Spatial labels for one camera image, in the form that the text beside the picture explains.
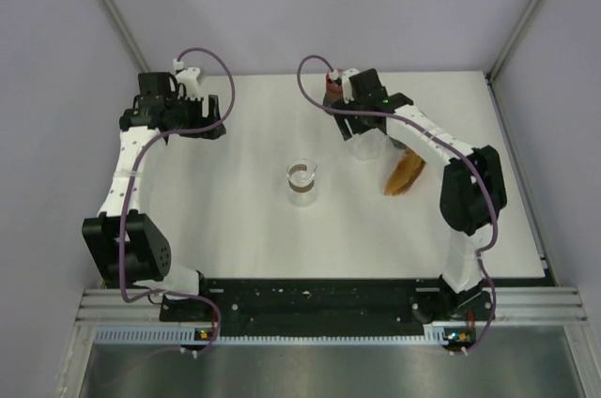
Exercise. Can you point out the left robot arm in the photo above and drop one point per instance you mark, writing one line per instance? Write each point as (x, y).
(128, 247)

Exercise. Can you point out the brown coffee filter stack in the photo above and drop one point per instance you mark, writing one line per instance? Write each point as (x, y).
(406, 172)

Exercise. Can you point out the right aluminium frame post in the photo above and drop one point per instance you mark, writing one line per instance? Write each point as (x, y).
(519, 32)

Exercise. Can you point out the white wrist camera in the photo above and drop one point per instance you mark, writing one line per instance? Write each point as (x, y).
(189, 79)
(344, 77)

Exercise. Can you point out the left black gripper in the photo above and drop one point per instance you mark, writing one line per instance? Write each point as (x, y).
(212, 112)

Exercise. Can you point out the left aluminium frame post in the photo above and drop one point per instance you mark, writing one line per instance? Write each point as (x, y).
(124, 34)

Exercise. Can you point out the glass beaker with brown band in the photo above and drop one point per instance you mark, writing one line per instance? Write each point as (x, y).
(300, 182)

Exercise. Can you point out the aluminium frame post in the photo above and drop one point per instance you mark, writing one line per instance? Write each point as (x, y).
(519, 32)
(124, 34)

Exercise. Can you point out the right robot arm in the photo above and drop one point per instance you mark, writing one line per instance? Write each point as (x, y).
(472, 190)

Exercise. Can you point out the aluminium front rail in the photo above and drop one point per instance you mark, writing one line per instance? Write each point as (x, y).
(515, 305)

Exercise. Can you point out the clear glass dripper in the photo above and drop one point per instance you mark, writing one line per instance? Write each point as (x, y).
(367, 146)

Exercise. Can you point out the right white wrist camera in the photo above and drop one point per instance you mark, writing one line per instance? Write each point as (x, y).
(344, 77)

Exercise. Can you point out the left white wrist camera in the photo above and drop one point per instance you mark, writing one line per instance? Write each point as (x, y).
(189, 79)

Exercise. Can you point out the red-topped dark flask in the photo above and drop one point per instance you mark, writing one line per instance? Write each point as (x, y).
(333, 92)

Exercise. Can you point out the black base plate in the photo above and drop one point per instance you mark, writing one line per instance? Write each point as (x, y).
(448, 308)

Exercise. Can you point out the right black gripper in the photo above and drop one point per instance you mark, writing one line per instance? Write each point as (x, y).
(355, 128)

